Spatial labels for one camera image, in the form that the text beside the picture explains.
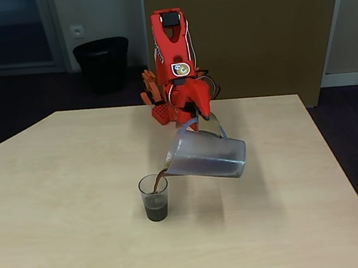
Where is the translucent plastic measuring pitcher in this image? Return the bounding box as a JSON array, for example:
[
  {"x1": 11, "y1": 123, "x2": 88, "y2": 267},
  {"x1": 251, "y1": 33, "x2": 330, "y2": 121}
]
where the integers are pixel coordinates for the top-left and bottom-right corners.
[{"x1": 156, "y1": 109, "x2": 251, "y2": 189}]

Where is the clear plastic cup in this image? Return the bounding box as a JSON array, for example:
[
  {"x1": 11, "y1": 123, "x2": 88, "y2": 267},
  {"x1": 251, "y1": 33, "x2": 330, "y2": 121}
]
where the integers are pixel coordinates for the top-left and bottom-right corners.
[{"x1": 137, "y1": 171, "x2": 173, "y2": 224}]

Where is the orange table clamp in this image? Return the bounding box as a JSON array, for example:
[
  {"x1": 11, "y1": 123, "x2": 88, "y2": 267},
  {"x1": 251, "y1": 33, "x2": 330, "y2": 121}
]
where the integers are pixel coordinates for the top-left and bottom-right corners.
[{"x1": 137, "y1": 67, "x2": 166, "y2": 108}]

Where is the black waste bin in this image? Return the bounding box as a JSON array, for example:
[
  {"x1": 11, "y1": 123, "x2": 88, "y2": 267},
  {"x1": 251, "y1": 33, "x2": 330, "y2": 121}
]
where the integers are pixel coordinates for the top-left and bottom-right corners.
[{"x1": 72, "y1": 35, "x2": 135, "y2": 98}]

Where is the grey framed window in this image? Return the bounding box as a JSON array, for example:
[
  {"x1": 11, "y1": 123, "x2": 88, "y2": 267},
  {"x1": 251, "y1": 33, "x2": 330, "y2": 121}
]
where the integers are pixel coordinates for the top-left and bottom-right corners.
[{"x1": 0, "y1": 0, "x2": 73, "y2": 80}]

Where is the white wall socket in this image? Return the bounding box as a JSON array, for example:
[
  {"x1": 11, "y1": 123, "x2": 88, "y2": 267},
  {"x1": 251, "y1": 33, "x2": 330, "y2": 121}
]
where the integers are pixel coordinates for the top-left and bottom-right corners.
[{"x1": 70, "y1": 23, "x2": 86, "y2": 40}]

